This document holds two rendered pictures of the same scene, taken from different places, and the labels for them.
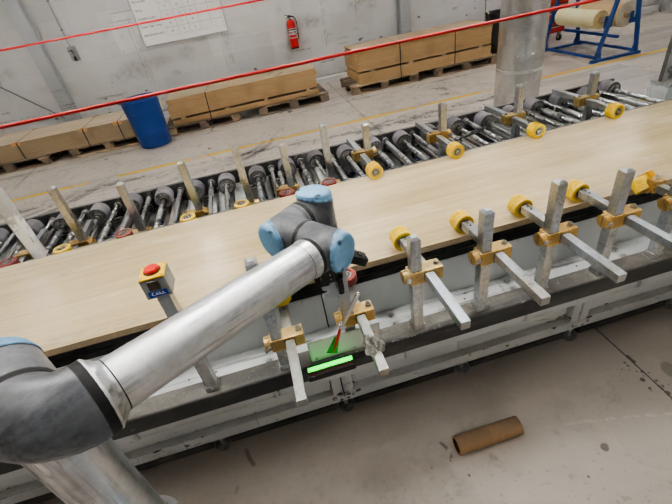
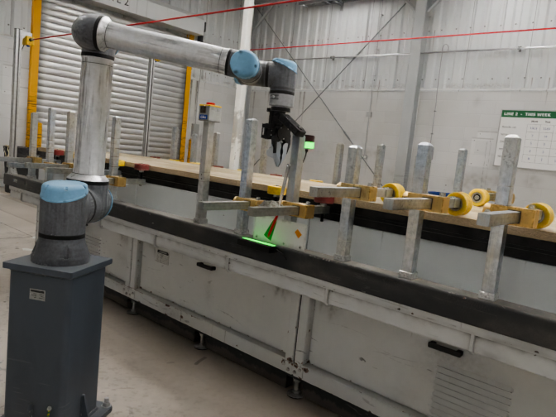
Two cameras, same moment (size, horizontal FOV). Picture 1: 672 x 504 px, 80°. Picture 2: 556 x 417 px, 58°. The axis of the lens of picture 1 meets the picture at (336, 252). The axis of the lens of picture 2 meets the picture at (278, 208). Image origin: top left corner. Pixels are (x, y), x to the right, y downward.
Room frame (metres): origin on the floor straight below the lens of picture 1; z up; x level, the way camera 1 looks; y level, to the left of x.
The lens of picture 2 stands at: (-0.30, -1.36, 1.05)
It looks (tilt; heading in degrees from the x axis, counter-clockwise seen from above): 6 degrees down; 48
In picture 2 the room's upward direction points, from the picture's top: 6 degrees clockwise
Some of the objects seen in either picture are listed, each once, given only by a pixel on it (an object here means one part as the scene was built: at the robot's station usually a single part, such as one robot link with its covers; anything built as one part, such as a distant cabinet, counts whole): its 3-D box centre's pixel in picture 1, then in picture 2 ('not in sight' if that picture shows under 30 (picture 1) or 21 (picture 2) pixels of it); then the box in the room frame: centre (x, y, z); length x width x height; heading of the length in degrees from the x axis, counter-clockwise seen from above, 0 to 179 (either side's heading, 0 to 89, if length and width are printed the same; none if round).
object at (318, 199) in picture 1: (316, 210); (282, 77); (0.91, 0.03, 1.32); 0.10 x 0.09 x 0.12; 135
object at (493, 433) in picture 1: (487, 435); not in sight; (0.92, -0.51, 0.04); 0.30 x 0.08 x 0.08; 98
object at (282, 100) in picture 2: not in sight; (280, 101); (0.91, 0.03, 1.23); 0.10 x 0.09 x 0.05; 8
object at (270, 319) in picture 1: (270, 318); (246, 177); (0.96, 0.25, 0.93); 0.03 x 0.03 x 0.48; 8
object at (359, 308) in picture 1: (353, 313); (296, 209); (1.00, -0.02, 0.85); 0.13 x 0.06 x 0.05; 98
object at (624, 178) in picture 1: (609, 229); not in sight; (1.12, -0.99, 0.90); 0.03 x 0.03 x 0.48; 8
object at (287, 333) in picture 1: (284, 338); (247, 204); (0.96, 0.23, 0.83); 0.13 x 0.06 x 0.05; 98
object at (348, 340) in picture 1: (345, 342); (278, 232); (0.96, 0.03, 0.75); 0.26 x 0.01 x 0.10; 98
